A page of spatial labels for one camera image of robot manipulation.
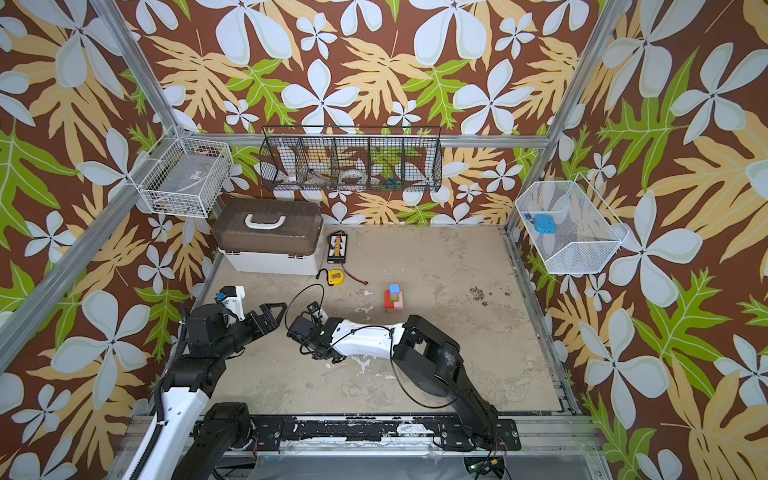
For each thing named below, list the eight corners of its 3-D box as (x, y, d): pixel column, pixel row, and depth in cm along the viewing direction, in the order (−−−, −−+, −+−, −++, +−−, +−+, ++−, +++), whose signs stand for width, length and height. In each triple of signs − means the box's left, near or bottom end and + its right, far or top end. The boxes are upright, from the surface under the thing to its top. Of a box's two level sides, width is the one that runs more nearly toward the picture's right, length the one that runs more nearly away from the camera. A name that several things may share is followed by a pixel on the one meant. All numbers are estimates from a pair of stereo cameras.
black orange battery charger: (324, 263, 111) (323, 260, 110) (329, 234, 121) (328, 230, 119) (345, 263, 111) (345, 260, 110) (348, 234, 121) (348, 230, 119)
